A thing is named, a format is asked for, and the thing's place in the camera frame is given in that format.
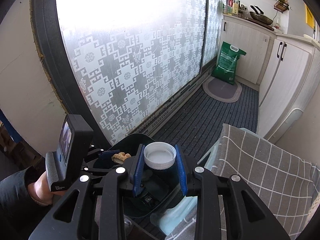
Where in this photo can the green rice bag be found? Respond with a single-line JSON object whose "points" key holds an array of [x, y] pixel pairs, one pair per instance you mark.
{"points": [[225, 69]]}

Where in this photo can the white plastic bottle cap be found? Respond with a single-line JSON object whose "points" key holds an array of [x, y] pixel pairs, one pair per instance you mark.
{"points": [[159, 155]]}

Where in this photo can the person's left hand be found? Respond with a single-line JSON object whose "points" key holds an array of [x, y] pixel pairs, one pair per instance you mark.
{"points": [[40, 191]]}

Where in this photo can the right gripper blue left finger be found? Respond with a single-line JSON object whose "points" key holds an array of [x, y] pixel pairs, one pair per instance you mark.
{"points": [[138, 171]]}

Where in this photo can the white two-door cabinet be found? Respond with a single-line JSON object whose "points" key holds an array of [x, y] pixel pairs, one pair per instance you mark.
{"points": [[290, 81]]}

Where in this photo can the wall spice rack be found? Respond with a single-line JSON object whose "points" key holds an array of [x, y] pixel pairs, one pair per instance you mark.
{"points": [[281, 5]]}

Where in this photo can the light blue plastic stool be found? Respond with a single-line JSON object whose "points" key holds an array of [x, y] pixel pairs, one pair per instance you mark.
{"points": [[232, 154]]}

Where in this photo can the grey checked tablecloth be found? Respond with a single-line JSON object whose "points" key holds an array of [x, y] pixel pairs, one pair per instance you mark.
{"points": [[277, 201]]}

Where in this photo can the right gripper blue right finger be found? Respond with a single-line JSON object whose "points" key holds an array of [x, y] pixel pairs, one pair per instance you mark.
{"points": [[182, 175]]}

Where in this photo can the dark wok pan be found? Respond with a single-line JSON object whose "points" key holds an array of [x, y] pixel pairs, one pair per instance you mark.
{"points": [[258, 15]]}

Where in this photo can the dark teal trash bin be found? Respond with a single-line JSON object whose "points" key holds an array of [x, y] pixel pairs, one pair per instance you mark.
{"points": [[157, 185]]}

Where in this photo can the piece of ginger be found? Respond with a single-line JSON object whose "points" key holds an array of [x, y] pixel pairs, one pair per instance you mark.
{"points": [[120, 157]]}

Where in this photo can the oval grey floor mat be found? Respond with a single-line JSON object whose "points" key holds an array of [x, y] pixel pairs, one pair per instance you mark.
{"points": [[222, 91]]}

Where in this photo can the yellow cutting board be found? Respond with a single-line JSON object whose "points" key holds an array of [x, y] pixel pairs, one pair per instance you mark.
{"points": [[310, 21]]}

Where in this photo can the frosted patterned sliding door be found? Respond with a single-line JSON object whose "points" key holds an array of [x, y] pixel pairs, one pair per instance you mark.
{"points": [[123, 64]]}

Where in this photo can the clear oil bottle red cap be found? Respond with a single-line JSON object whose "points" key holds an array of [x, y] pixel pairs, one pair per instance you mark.
{"points": [[227, 6]]}

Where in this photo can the yellow oil bottle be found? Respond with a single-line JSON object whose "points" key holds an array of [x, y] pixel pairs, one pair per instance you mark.
{"points": [[235, 7]]}

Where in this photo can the person's left forearm sleeve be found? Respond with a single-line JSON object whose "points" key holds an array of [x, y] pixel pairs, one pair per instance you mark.
{"points": [[20, 212]]}

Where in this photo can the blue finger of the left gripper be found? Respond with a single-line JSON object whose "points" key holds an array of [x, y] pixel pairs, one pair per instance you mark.
{"points": [[106, 155]]}

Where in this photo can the white cabinet under stove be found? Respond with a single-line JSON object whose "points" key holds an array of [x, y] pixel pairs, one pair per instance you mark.
{"points": [[252, 38]]}

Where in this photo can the dark striped floor runner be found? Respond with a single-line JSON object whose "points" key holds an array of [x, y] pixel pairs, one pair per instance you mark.
{"points": [[194, 120]]}

